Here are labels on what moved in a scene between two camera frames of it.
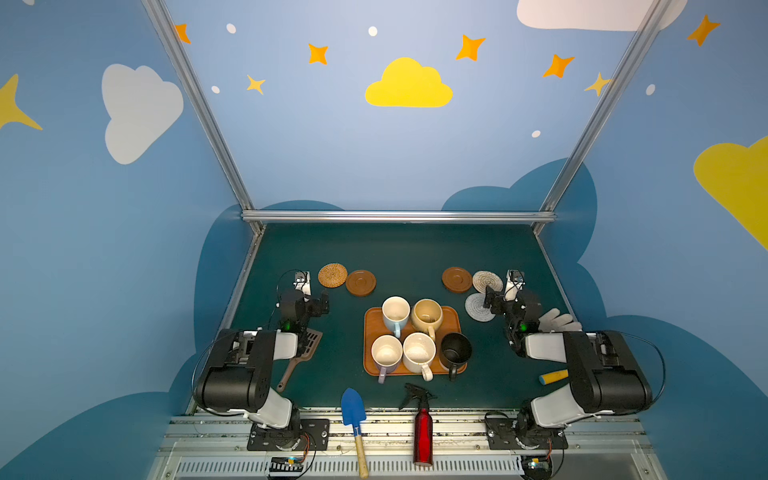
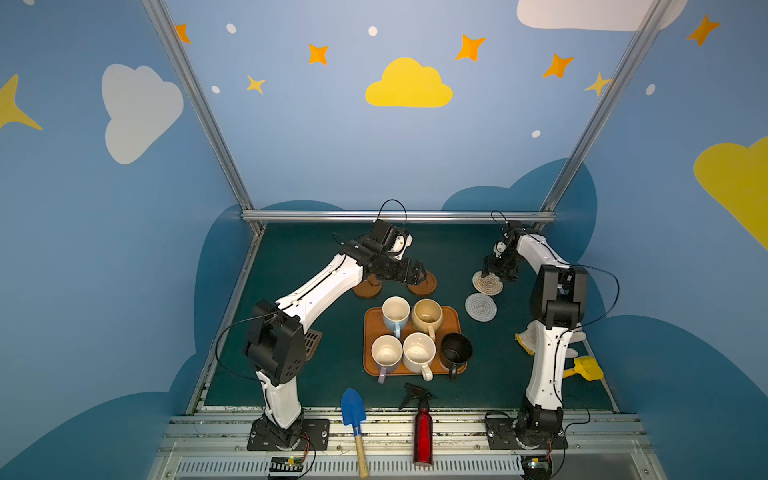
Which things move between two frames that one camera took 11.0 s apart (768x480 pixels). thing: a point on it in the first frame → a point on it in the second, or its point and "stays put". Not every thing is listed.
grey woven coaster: (475, 310) stays put
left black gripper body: (318, 305) → (396, 267)
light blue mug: (396, 311) stays put
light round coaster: (484, 278) stays put
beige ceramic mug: (426, 315) stays put
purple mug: (386, 353) stays put
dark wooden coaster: (456, 280) → (426, 287)
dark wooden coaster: (361, 282) stays put
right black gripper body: (495, 301) → (498, 265)
